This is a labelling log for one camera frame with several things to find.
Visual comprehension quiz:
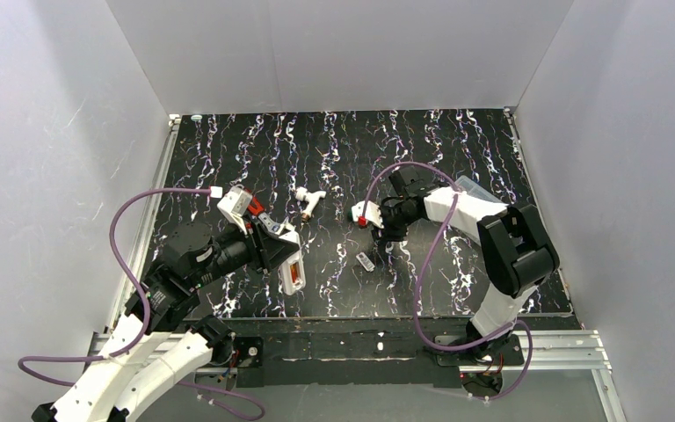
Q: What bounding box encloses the orange battery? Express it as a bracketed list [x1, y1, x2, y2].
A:
[288, 261, 305, 290]

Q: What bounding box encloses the white remote control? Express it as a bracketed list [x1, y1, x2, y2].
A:
[279, 231, 306, 295]

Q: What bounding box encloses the white battery cover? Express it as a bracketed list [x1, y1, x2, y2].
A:
[356, 252, 375, 273]

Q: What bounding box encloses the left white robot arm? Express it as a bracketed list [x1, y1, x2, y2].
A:
[31, 216, 304, 421]

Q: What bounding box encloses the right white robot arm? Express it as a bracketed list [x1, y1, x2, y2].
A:
[351, 162, 560, 353]

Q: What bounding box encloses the white plastic faucet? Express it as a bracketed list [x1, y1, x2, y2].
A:
[294, 186, 327, 222]

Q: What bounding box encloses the clear plastic screw box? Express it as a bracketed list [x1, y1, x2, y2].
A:
[455, 175, 503, 204]

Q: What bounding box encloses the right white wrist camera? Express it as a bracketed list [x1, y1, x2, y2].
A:
[350, 200, 384, 229]

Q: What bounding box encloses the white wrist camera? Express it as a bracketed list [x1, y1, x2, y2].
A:
[209, 185, 253, 235]
[350, 200, 384, 229]

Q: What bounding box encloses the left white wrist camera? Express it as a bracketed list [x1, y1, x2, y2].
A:
[209, 185, 253, 235]

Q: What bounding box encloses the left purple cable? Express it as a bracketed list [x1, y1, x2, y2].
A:
[17, 187, 267, 420]

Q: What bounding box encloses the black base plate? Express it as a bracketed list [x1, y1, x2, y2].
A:
[156, 316, 525, 390]

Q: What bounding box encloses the aluminium frame rail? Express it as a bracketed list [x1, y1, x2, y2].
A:
[83, 330, 613, 374]

